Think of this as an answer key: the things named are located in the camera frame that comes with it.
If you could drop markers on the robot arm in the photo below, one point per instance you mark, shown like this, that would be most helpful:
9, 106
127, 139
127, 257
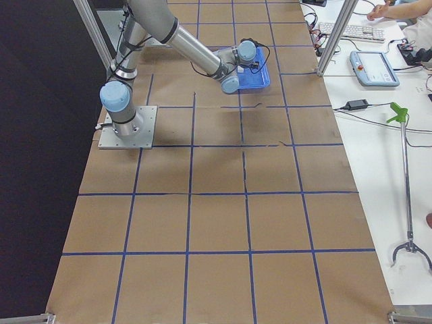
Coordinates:
150, 28

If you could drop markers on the brown paper table mat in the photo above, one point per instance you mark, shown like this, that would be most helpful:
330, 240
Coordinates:
244, 211

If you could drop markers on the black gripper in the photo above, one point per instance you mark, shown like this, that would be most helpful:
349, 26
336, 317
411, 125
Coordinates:
248, 67

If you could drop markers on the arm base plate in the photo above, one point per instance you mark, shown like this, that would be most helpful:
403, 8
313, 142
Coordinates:
136, 134

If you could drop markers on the teach pendant tablet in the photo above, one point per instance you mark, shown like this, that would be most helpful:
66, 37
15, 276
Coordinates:
373, 69

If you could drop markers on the person hand at desk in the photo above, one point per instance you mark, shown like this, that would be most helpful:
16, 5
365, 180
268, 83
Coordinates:
379, 11

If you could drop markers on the aluminium frame post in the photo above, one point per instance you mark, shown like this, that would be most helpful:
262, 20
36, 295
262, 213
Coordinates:
335, 36

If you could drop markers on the black power adapter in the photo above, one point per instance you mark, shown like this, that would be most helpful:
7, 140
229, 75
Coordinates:
356, 105

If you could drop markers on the blue plastic tray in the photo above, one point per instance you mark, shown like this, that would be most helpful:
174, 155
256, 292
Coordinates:
253, 76

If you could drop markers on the white keyboard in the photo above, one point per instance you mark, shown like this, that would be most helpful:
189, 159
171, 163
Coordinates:
356, 32

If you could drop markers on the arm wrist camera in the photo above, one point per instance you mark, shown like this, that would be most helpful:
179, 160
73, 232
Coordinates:
255, 42

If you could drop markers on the green reacher grabber tool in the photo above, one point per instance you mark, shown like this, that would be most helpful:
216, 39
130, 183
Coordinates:
401, 116

